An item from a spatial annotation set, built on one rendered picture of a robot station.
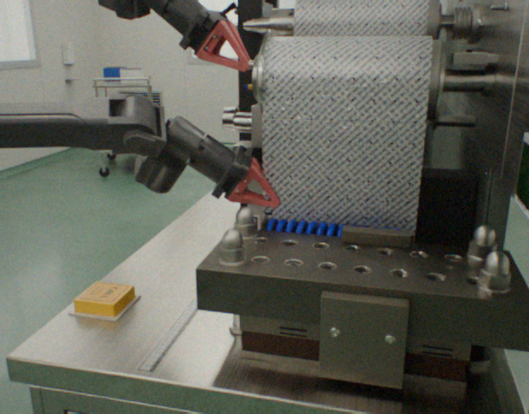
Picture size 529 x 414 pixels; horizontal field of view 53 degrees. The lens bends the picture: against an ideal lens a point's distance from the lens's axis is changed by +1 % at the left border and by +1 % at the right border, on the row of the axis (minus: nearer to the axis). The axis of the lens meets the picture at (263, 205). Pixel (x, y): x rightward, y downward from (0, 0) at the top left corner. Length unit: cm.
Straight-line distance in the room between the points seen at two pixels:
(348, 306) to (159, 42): 645
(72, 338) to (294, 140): 43
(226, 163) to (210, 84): 595
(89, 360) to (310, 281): 32
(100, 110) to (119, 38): 642
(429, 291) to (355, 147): 25
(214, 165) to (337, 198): 19
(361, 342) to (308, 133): 31
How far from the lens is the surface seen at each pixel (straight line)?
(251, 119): 89
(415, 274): 69
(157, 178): 84
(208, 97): 677
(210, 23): 84
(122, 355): 77
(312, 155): 80
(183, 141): 79
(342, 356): 67
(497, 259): 66
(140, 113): 77
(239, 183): 80
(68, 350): 80
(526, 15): 69
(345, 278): 66
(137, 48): 709
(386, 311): 64
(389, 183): 80
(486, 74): 83
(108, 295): 88
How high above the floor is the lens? 131
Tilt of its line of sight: 18 degrees down
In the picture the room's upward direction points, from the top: straight up
